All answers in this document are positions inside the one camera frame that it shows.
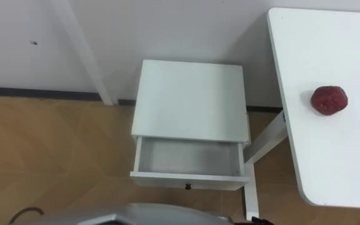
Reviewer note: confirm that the white bedside cabinet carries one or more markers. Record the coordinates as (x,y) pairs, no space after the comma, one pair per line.
(190,100)

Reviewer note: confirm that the open white cabinet drawer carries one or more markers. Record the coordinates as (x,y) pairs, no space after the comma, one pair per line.
(186,180)

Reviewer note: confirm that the robot body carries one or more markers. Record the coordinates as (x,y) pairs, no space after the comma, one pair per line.
(142,215)

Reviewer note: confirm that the red fruit soft toy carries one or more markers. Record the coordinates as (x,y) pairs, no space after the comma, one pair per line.
(329,100)

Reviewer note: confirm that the white desk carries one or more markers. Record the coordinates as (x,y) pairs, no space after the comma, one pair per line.
(330,150)

